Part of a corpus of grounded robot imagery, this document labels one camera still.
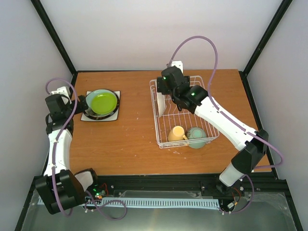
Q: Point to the floral patterned plate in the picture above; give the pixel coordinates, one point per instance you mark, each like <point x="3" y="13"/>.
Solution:
<point x="161" y="103"/>

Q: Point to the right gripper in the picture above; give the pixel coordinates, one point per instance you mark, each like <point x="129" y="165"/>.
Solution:
<point x="160" y="87"/>

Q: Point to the lime green small plate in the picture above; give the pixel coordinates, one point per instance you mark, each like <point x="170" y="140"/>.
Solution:
<point x="103" y="103"/>

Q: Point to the yellow ceramic mug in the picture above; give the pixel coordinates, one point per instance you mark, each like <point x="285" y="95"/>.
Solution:
<point x="177" y="134"/>

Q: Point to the light blue cable duct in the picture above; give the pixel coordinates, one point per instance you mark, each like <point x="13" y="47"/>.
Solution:
<point x="160" y="203"/>

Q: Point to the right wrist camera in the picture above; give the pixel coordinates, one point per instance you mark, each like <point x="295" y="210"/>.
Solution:
<point x="178" y="64"/>

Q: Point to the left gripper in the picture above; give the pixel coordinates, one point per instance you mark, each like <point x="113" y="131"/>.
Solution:
<point x="79" y="109"/>

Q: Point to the square black-rimmed plate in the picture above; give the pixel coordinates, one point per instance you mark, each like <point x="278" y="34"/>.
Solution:
<point x="106" y="119"/>

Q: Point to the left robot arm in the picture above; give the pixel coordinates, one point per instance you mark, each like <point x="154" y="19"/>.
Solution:
<point x="58" y="187"/>

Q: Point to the grey bowl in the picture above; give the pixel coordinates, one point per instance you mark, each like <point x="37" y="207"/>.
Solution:
<point x="89" y="112"/>

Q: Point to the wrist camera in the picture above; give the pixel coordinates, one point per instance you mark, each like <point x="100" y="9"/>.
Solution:
<point x="64" y="91"/>
<point x="178" y="64"/>

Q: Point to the light blue plate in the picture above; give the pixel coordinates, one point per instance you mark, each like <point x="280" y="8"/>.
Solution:
<point x="90" y="96"/>

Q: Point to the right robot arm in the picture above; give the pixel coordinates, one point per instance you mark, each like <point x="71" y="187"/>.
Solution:
<point x="251" y="144"/>

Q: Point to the white wire dish rack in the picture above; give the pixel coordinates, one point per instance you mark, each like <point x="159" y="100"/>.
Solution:
<point x="173" y="117"/>

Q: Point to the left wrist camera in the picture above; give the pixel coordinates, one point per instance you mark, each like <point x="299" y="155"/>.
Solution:
<point x="64" y="91"/>

